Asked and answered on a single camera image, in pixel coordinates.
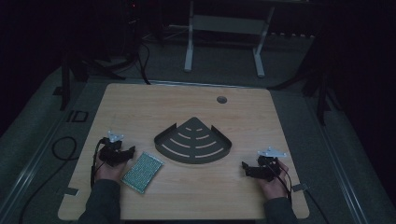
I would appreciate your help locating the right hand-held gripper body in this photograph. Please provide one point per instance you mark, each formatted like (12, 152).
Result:
(269, 166)

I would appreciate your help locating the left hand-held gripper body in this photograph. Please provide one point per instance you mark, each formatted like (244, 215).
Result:
(112, 151)

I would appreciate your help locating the person's left hand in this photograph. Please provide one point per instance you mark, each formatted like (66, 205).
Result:
(107, 171)

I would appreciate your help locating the person's right hand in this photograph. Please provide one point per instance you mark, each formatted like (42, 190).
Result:
(275, 186)

